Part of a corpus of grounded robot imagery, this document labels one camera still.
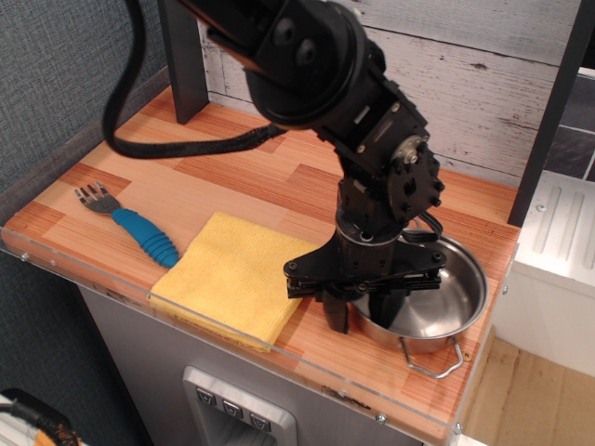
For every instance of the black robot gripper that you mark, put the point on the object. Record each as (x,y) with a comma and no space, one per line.
(355,262)

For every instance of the stainless steel pot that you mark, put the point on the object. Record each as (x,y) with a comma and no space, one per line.
(428,321)

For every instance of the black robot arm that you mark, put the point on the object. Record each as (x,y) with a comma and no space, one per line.
(310,65)

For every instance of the yellow folded cloth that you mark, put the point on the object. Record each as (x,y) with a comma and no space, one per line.
(231,282)

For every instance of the clear acrylic edge guard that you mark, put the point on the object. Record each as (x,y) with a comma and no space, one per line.
(330,382)

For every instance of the silver ice dispenser panel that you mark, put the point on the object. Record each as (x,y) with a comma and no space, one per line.
(227,415)

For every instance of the white toy sink unit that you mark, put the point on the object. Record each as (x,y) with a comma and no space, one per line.
(546,305)

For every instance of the grey toy fridge cabinet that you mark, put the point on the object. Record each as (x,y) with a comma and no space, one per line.
(151,354)

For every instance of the black and orange object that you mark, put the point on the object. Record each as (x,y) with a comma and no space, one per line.
(26,420)

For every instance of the blue handled metal fork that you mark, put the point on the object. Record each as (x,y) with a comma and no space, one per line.
(152,240)

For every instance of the dark right shelf post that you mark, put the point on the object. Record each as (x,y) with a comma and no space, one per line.
(560,92)

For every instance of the dark shelf post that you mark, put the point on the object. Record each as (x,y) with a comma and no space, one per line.
(560,92)
(183,49)

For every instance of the dark left shelf post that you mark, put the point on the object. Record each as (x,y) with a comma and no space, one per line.
(183,49)

